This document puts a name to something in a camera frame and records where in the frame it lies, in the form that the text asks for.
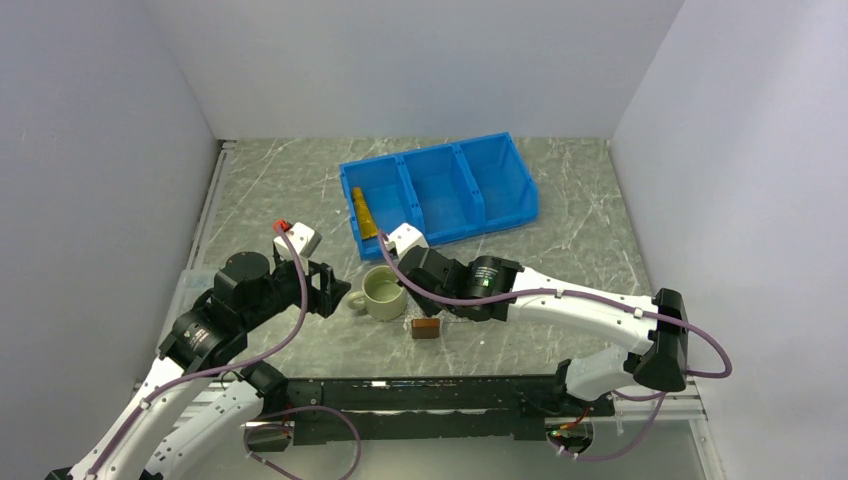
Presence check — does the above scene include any yellow toothpaste tube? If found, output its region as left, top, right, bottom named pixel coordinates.
left=351, top=187, right=378, bottom=240

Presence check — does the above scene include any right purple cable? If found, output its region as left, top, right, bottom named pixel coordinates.
left=376, top=229, right=733, bottom=463

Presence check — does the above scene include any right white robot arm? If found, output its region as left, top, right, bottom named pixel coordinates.
left=397, top=246, right=688, bottom=415

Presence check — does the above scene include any blue three-compartment bin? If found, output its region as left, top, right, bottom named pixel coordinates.
left=339, top=132, right=539, bottom=245

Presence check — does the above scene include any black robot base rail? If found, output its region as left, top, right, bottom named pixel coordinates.
left=123, top=374, right=704, bottom=446

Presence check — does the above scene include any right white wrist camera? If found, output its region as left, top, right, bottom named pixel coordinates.
left=384, top=223, right=429, bottom=260

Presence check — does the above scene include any clear acrylic toothbrush holder tray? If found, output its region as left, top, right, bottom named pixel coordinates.
left=402, top=296, right=455, bottom=341

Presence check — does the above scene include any clear plastic screw box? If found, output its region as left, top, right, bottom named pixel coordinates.
left=155, top=268, right=217, bottom=349

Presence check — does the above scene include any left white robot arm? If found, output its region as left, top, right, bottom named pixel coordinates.
left=48, top=252, right=351, bottom=479

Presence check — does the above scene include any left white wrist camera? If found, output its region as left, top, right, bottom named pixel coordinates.
left=272, top=219, right=323, bottom=259

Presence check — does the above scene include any cream ceramic mug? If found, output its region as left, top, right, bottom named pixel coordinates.
left=346, top=265, right=407, bottom=321

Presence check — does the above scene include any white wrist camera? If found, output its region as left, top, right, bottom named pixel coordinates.
left=384, top=223, right=429, bottom=260
left=272, top=219, right=323, bottom=259

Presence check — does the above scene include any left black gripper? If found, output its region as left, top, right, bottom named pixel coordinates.
left=242, top=250, right=351, bottom=330

